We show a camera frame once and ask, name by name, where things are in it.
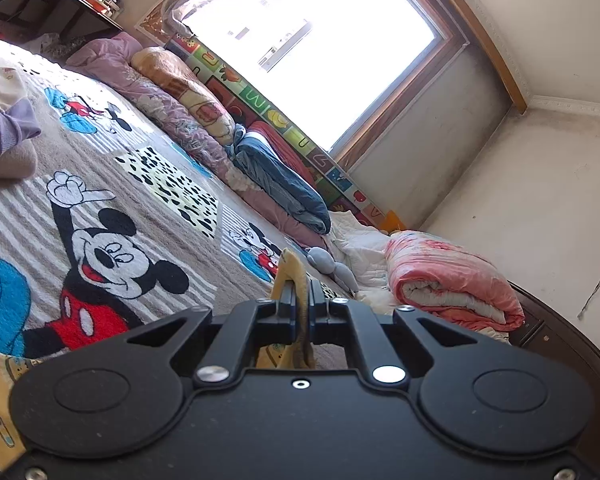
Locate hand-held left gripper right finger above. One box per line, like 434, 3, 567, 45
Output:
307, 282, 498, 386

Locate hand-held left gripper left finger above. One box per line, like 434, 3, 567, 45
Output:
125, 280, 298, 387

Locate yellow printed pants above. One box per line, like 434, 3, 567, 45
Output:
0, 247, 317, 463

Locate folded purple and beige clothes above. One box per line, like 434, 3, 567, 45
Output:
0, 60, 42, 156

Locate grey plush toy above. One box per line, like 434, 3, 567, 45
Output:
305, 246, 361, 293

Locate white quilt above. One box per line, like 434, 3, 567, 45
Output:
327, 210, 406, 311

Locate pink folded quilt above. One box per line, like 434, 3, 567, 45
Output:
384, 230, 526, 333

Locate blue folded quilt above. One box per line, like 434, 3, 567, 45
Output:
232, 130, 332, 235

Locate printed cartoon blanket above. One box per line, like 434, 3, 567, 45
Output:
0, 35, 396, 361

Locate red pillow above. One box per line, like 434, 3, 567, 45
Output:
245, 121, 321, 188

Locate colourful alphabet foam mat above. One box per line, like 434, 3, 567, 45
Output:
167, 35, 386, 226

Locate dark wooden headboard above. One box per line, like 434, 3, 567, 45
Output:
507, 280, 600, 461

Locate yellow cartoon pillow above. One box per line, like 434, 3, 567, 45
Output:
131, 47, 237, 147

